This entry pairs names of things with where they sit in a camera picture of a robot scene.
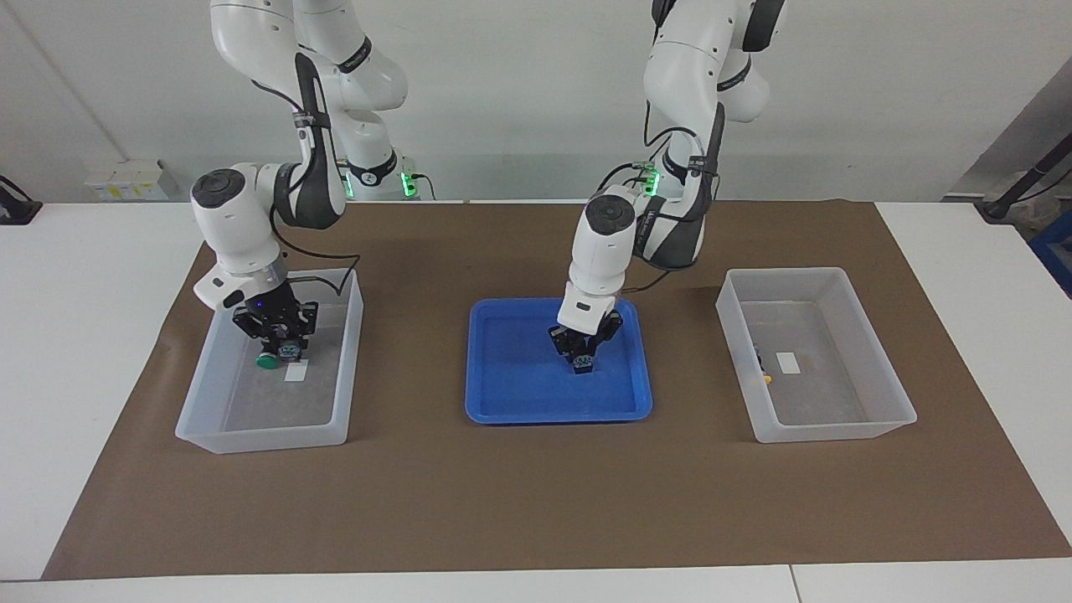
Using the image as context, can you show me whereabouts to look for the blue plastic crate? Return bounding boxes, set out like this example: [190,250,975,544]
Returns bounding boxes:
[1028,211,1072,298]

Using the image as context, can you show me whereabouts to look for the brown table mat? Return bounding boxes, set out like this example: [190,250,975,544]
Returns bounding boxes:
[42,199,1072,580]

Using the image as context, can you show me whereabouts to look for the blue plastic tray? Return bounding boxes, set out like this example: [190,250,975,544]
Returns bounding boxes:
[465,297,654,425]

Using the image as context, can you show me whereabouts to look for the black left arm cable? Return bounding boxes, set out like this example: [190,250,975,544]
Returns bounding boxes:
[624,100,713,294]

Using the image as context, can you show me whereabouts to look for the black stand pole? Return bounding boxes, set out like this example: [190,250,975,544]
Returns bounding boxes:
[976,138,1072,223]

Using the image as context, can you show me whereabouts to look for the translucent white plastic box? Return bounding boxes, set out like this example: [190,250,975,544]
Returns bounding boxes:
[174,268,364,455]
[715,267,918,444]

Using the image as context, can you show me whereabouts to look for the black base power cable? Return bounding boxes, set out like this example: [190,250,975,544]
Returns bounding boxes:
[596,159,662,199]

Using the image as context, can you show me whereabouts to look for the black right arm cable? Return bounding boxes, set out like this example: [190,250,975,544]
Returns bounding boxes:
[251,75,363,294]

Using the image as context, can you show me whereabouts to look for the white cardboard box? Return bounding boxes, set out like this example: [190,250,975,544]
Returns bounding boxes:
[84,159,181,202]

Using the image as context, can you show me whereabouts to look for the black flat device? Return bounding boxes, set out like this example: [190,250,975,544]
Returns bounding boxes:
[0,174,43,225]

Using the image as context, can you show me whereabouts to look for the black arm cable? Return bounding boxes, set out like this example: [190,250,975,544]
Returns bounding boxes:
[624,100,713,294]
[251,75,363,294]

